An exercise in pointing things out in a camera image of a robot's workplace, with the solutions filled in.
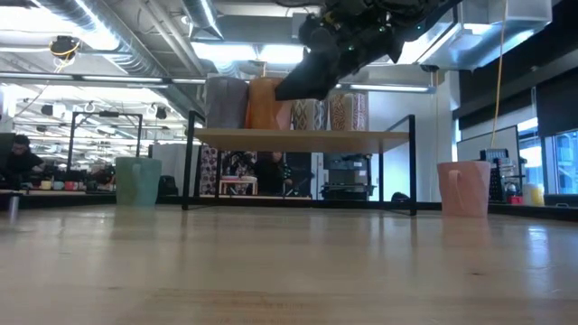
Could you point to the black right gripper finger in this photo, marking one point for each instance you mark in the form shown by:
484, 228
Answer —
311, 77

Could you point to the white grey diamond-patterned mug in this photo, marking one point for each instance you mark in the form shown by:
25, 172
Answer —
309, 116

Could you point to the cream orange-patterned mug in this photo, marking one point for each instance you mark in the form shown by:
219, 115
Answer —
347, 113

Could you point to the brown-orange mug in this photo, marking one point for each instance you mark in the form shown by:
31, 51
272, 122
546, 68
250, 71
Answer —
262, 106

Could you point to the lavender mug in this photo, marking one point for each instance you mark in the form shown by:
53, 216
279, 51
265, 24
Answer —
226, 104

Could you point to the black cabinet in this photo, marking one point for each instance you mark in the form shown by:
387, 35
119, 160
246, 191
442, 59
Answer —
347, 173

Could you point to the person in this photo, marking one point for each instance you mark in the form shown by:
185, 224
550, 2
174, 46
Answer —
273, 173
22, 160

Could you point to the small wooden stool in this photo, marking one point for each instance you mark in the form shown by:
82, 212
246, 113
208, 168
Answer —
238, 182

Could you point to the patterned room divider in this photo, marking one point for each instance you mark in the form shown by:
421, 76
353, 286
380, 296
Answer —
208, 171

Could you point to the white board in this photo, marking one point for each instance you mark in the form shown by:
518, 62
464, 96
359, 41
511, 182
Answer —
478, 140

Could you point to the black bag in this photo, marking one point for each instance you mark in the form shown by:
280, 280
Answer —
167, 186

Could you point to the long linear ceiling light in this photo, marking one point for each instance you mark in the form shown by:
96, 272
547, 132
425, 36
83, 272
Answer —
122, 79

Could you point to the pink mug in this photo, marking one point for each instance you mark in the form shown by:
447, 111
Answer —
469, 189

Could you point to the green mug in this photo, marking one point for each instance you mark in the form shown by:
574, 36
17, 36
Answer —
137, 180

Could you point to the yellow bottle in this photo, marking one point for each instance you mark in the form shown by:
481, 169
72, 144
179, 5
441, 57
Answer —
535, 195

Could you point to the small red cup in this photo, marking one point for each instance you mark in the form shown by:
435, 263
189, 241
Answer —
70, 185

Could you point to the small yellow cup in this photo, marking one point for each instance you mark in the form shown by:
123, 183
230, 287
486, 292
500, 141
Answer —
45, 185

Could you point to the wooden shelf riser black frame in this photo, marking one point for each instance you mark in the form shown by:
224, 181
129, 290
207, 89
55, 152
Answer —
293, 140

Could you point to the black aluminium extrusion frame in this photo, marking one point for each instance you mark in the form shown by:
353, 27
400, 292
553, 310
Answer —
343, 205

